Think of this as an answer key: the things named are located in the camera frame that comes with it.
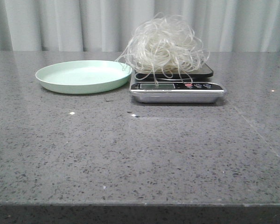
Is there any white vermicelli noodle bundle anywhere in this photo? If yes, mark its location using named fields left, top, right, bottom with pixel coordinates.
left=116, top=13, right=210, bottom=81

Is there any silver black kitchen scale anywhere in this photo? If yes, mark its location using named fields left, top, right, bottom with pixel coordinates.
left=130, top=64, right=226, bottom=104

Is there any light green round plate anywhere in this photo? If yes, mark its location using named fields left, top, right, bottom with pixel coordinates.
left=35, top=60, right=133, bottom=94

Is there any white pleated curtain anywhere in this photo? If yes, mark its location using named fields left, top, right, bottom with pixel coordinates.
left=0, top=0, right=280, bottom=52

